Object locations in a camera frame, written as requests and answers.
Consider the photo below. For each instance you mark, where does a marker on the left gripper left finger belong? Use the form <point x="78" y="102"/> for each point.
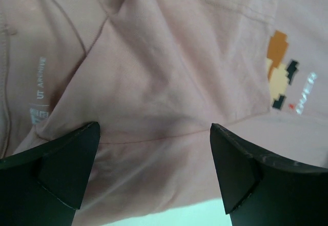
<point x="45" y="185"/>

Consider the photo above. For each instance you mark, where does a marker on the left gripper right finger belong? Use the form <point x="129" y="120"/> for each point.
<point x="259" y="187"/>

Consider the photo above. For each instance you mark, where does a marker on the pink printed t-shirt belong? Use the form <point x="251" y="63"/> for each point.
<point x="155" y="75"/>

